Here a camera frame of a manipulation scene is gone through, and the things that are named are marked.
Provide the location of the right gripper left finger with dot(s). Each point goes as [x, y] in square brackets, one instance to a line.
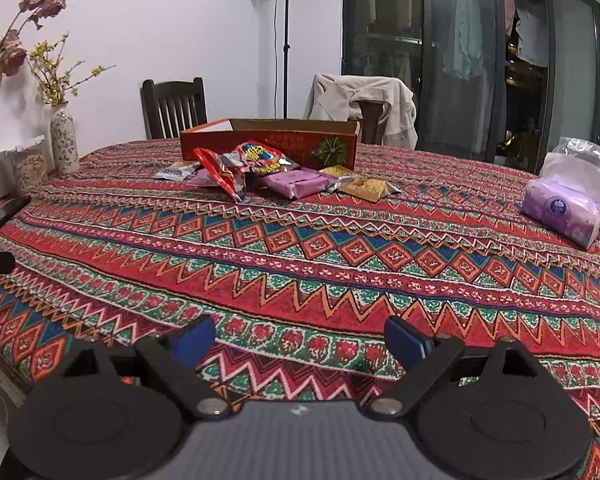
[170, 362]

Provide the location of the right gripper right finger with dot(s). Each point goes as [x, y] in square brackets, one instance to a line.
[426, 361]

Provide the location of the yellow chips snack bag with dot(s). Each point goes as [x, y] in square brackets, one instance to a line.
[365, 188]

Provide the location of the white silver snack bag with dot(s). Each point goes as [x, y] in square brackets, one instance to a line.
[201, 179]

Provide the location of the white green snack bag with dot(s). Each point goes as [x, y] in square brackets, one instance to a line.
[179, 171]

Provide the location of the red snack bag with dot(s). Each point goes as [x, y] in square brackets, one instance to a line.
[228, 170]

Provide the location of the pink snack bag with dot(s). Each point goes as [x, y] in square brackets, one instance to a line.
[298, 183]

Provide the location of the colourful round snack bag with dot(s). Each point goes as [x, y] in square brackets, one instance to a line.
[262, 160]

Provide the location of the white paper bag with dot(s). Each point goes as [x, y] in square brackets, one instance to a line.
[25, 167]

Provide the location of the red patterned tablecloth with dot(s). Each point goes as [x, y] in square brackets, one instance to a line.
[299, 291]

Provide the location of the patterned vase yellow flowers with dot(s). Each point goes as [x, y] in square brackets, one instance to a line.
[56, 86]

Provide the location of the purple tissue pack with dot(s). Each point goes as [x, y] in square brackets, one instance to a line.
[566, 195]

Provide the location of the wooden chair with cushion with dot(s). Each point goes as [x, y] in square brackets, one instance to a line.
[372, 127]

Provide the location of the orange cardboard snack box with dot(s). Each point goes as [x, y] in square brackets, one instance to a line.
[312, 143]

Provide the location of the dark wooden chair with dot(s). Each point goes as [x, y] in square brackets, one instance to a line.
[170, 107]

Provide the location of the beige jacket on chair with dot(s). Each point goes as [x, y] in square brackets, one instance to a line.
[340, 98]

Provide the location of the black framed glass door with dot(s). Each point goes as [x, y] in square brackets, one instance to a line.
[496, 80]

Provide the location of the black light tripod stand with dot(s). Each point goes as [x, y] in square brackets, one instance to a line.
[286, 48]

